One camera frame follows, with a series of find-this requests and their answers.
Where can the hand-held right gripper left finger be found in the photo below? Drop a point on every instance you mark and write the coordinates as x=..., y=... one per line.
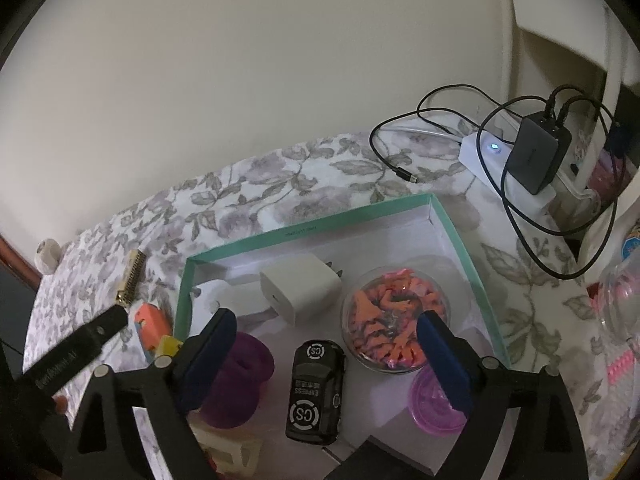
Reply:
x=210, y=355

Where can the pale yellow plastic piece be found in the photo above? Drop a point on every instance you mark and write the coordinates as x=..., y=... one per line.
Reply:
x=235, y=452

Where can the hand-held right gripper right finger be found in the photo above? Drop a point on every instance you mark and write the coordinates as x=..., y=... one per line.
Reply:
x=445, y=365

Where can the clear round container orange pieces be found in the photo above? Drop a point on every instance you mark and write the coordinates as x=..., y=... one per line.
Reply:
x=390, y=320

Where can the clear plastic bottle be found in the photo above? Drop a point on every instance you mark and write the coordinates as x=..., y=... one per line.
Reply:
x=622, y=290

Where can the cream yarn ball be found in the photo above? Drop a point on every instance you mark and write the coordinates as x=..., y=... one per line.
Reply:
x=48, y=256

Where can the pink bead strip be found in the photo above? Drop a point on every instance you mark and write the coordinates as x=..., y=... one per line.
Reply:
x=620, y=365

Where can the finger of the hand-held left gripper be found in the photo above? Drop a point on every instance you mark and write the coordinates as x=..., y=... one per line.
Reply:
x=107, y=325

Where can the white cabinet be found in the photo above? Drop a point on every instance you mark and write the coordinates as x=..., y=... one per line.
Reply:
x=550, y=10

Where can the orange and blue toy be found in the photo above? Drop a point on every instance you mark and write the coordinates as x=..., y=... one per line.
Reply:
x=150, y=327

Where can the white power strip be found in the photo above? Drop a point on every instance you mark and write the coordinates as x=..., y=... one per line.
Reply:
x=480, y=155

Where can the gold rectangular case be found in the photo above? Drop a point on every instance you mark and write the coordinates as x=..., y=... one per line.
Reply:
x=131, y=277

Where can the black toy car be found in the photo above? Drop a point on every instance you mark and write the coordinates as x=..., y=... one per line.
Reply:
x=312, y=390

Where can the purple round lid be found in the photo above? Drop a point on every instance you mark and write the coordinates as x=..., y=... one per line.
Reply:
x=430, y=405

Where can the black power adapter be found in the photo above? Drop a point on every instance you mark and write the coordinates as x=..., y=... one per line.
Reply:
x=537, y=152

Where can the black rectangular box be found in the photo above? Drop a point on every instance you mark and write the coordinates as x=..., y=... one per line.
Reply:
x=380, y=465

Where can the purple toy with yellow cap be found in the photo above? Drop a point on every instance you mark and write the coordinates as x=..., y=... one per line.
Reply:
x=240, y=375

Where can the teal cardboard box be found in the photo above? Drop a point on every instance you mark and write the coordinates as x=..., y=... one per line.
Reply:
x=380, y=240

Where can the white charger plug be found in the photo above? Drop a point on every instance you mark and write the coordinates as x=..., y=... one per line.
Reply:
x=300, y=285

